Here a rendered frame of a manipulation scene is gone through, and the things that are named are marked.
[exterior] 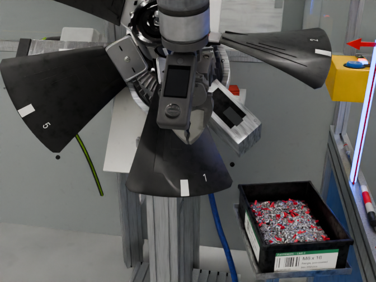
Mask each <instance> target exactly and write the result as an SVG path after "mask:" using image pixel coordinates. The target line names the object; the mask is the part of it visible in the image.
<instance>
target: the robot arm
mask: <svg viewBox="0 0 376 282"><path fill-rule="evenodd" d="M157 7H158V10H157V11H155V12H154V15H155V17H159V29H160V33H161V37H162V45H163V46H164V47H165V48H166V49H168V50H170V51H172V52H171V54H167V57H166V64H165V68H164V75H163V78H162V80H161V84H162V89H159V91H158V95H159V107H158V114H157V124H158V126H159V127H160V128H162V129H172V130H173V131H174V133H175V134H176V135H177V136H178V137H179V138H180V139H181V140H182V141H183V142H184V143H185V144H190V145H191V144H193V143H194V142H195V141H196V140H197V139H198V138H199V136H200V135H201V134H202V132H203V130H204V128H205V127H206V125H207V123H208V121H209V120H210V118H211V116H212V112H213V107H214V100H213V98H212V95H213V93H212V92H208V89H209V87H211V84H212V80H213V54H212V53H203V51H202V48H203V47H205V46H206V45H207V43H208V41H209V36H208V32H209V31H210V0H157ZM206 57H208V58H209V59H208V60H207V59H206ZM208 78H209V81H208ZM208 85H209V87H208ZM189 123H191V125H190V129H189V132H190V134H188V133H187V131H186V130H187V129H188V128H189Z"/></svg>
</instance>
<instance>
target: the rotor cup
mask: <svg viewBox="0 0 376 282"><path fill-rule="evenodd" d="M157 10H158V7H157V0H144V1H143V2H141V3H140V4H139V5H138V6H137V7H136V9H135V10H134V12H133V14H132V16H131V20H130V28H131V33H132V34H133V36H134V38H135V41H136V42H137V44H138V49H139V50H140V52H141V54H142V56H143V58H144V59H145V61H146V62H147V64H148V66H149V69H147V72H149V73H150V74H152V75H153V76H156V75H155V71H154V65H153V60H152V59H153V58H154V59H157V58H158V57H163V58H166V57H167V56H166V55H165V53H164V51H163V48H165V47H164V46H163V45H162V37H161V33H160V29H159V26H156V25H155V24H154V22H153V20H154V19H155V18H156V17H155V15H154V12H155V11H157ZM167 52H168V54H171V52H172V51H170V50H168V49H167Z"/></svg>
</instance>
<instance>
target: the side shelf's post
mask: <svg viewBox="0 0 376 282"><path fill-rule="evenodd" d="M199 243H200V196H193V221H192V268H193V269H199Z"/></svg>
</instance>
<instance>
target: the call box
mask: <svg viewBox="0 0 376 282"><path fill-rule="evenodd" d="M348 61H358V60H357V58H356V57H355V56H344V55H332V60H331V66H330V70H329V73H328V76H327V78H326V81H325V84H326V87H327V89H328V92H329V94H330V97H331V100H332V101H342V102H361V103H364V100H365V94H366V88H367V84H368V78H369V73H370V68H366V67H365V66H364V65H363V66H362V67H360V68H354V67H348V66H347V65H346V63H347V62H348Z"/></svg>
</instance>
